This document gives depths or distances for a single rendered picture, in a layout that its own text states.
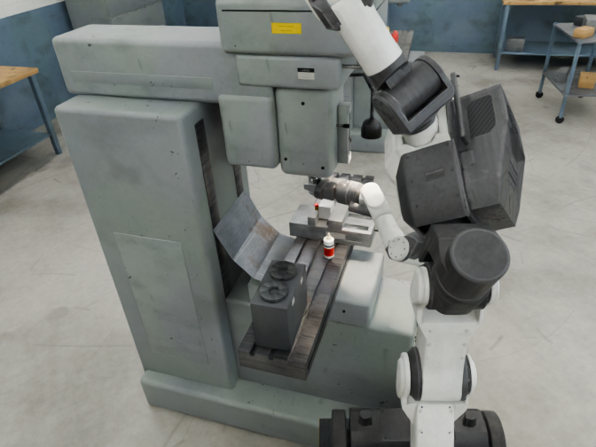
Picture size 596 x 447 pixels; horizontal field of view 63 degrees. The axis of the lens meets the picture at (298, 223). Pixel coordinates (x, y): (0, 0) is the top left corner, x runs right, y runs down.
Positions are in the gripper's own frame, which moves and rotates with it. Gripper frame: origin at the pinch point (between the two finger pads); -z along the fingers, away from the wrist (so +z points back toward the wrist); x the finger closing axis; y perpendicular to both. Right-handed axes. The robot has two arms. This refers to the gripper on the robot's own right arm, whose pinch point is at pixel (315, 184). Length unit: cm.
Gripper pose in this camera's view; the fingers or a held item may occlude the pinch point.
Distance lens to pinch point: 180.0
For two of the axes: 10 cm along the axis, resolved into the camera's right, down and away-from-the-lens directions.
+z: 8.5, 2.5, -4.6
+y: 0.6, 8.3, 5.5
